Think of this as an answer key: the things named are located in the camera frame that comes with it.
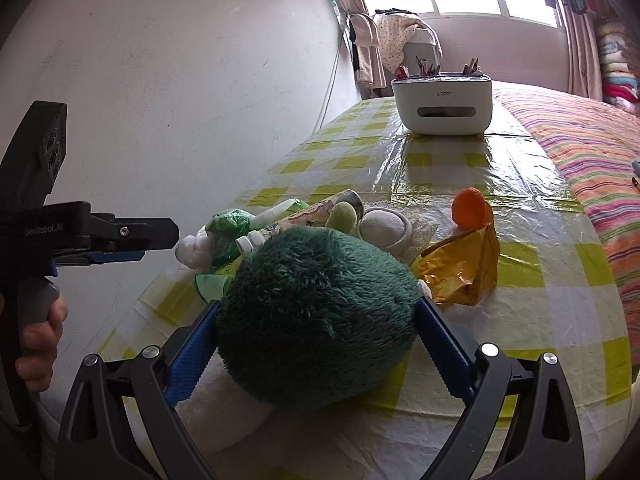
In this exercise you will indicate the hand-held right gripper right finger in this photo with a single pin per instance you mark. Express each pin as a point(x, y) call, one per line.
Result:
point(440, 340)

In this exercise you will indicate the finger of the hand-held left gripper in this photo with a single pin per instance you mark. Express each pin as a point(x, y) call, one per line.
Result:
point(145, 234)
point(120, 257)

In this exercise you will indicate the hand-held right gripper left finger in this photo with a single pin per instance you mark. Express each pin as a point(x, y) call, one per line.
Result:
point(192, 360)

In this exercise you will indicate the yellow snack bag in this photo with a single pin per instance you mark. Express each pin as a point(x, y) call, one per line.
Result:
point(465, 270)

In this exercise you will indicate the green plastic bag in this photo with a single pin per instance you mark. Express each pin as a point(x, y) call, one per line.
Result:
point(227, 222)

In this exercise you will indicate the white plush toy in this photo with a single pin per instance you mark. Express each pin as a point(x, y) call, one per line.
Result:
point(385, 230)

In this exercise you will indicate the green plush toy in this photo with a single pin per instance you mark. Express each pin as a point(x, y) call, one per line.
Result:
point(315, 310)

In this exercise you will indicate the person's left hand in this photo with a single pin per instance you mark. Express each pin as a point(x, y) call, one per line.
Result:
point(42, 345)

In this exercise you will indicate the small white plush rabbit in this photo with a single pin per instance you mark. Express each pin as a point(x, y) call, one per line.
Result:
point(192, 252)

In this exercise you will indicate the small white bottle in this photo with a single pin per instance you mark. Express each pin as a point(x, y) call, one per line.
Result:
point(248, 242)

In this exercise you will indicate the orange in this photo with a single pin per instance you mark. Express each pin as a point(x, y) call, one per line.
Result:
point(472, 208)

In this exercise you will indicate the light green plush piece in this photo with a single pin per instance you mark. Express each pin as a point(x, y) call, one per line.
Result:
point(342, 217)

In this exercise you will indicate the cartoon printed packet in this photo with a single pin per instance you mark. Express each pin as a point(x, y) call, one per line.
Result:
point(310, 215)

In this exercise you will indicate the striped bed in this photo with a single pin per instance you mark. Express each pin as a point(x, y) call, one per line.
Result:
point(590, 160)

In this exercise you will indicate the white desk organizer box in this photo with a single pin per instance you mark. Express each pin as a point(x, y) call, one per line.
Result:
point(442, 100)

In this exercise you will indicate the bunch of pens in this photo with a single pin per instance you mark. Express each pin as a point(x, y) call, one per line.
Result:
point(425, 67)

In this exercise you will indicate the beige hanging garment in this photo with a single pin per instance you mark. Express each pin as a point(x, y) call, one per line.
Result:
point(364, 55)

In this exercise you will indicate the white appliance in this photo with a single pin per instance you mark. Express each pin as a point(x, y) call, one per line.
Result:
point(425, 52)

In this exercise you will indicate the dotted cloth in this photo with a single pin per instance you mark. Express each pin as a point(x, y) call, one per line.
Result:
point(395, 35)

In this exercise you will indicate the stack of folded blankets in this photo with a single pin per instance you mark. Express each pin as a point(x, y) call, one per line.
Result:
point(617, 65)

